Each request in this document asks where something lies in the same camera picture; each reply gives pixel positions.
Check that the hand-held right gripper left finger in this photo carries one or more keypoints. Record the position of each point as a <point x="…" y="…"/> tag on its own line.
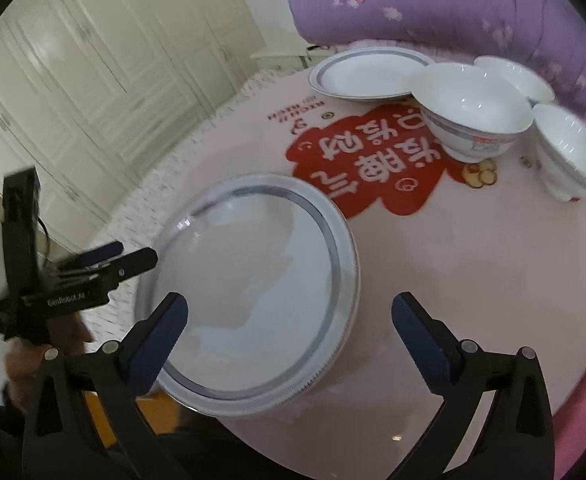
<point x="158" y="340"/>

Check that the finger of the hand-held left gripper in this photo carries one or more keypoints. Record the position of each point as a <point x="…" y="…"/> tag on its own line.
<point x="100" y="252"/>
<point x="133" y="262"/>

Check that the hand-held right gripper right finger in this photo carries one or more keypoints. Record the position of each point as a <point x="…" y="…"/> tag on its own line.
<point x="423" y="340"/>

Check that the white plate with grey rim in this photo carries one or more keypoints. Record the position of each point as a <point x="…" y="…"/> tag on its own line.
<point x="368" y="72"/>
<point x="253" y="280"/>

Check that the small white bowl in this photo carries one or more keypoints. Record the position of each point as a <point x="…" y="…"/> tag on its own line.
<point x="568" y="150"/>
<point x="518" y="77"/>

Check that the large white patterned bowl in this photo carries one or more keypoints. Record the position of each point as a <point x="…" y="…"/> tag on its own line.
<point x="473" y="105"/>

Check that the person's left hand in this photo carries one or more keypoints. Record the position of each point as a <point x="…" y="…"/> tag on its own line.
<point x="70" y="332"/>

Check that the pink round printed table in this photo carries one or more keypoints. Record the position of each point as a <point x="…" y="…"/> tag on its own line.
<point x="448" y="250"/>

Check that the cream wardrobe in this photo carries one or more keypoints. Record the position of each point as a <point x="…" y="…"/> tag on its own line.
<point x="98" y="60"/>

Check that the cream nightstand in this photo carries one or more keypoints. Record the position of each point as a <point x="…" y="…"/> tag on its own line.
<point x="278" y="56"/>

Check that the purple floral quilt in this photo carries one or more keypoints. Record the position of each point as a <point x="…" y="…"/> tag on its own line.
<point x="423" y="5"/>

